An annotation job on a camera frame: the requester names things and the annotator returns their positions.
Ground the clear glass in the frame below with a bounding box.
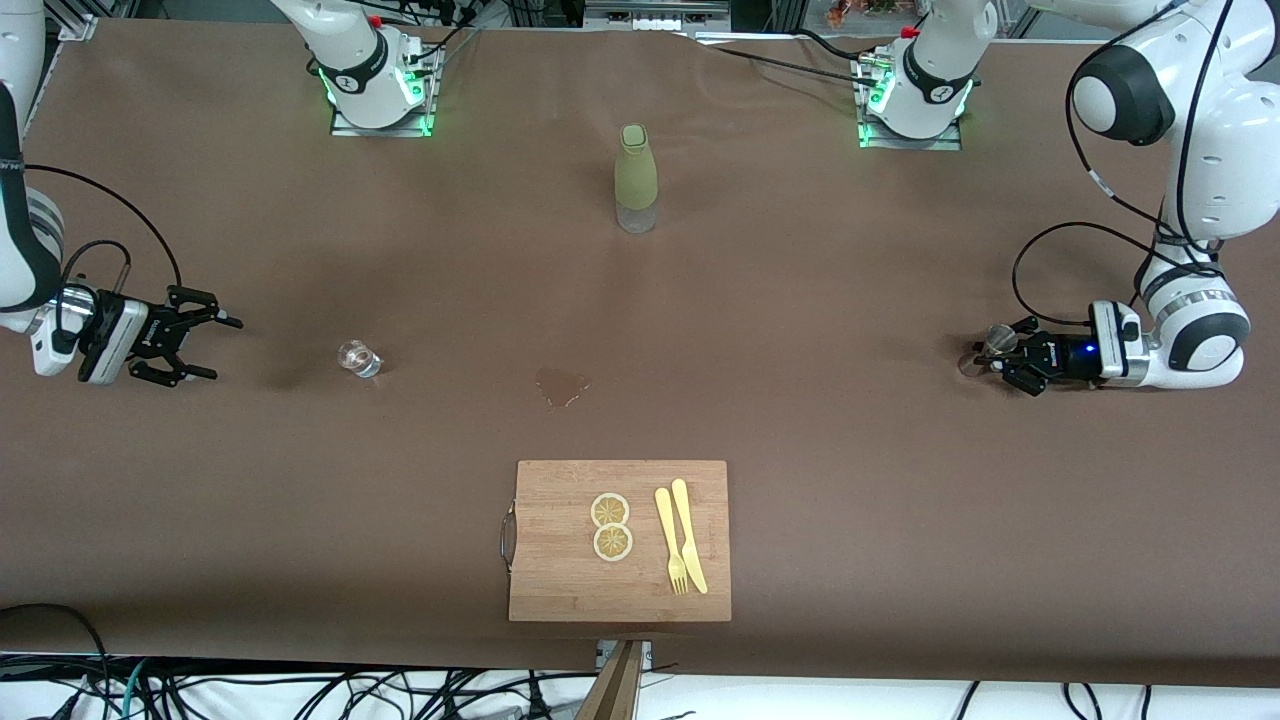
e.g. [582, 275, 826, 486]
[960, 323, 1020, 377]

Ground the clear glass cup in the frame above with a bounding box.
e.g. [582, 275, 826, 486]
[337, 340, 384, 380]

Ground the brown table cover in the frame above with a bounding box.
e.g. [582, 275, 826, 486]
[0, 22, 1280, 691]

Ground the yellow plastic knife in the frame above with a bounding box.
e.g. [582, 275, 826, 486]
[671, 478, 710, 595]

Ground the spilled liquid puddle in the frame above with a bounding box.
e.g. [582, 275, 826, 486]
[535, 368, 592, 412]

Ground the yellow plastic fork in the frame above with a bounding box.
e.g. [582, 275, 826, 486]
[654, 487, 691, 597]

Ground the green frosted bottle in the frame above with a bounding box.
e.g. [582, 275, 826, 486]
[614, 123, 660, 236]

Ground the wooden cutting board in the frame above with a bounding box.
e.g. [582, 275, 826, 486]
[508, 460, 733, 623]

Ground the grey power strip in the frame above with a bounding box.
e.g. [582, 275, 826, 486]
[585, 0, 731, 32]

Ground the wooden beam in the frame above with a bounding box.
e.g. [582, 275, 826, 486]
[578, 640, 646, 720]

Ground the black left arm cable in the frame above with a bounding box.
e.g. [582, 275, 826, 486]
[1011, 0, 1236, 331]

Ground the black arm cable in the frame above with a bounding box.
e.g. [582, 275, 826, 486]
[1011, 0, 1236, 331]
[22, 164, 187, 353]

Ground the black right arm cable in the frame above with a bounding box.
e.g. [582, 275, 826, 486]
[22, 164, 187, 353]

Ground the thick black cable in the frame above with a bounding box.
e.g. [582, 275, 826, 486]
[0, 603, 113, 720]

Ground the teal cable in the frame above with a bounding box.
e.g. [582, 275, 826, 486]
[118, 658, 153, 720]

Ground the black base cable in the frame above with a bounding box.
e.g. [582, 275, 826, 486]
[690, 30, 906, 93]

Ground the metal bracket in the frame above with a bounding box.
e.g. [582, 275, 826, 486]
[597, 640, 654, 673]

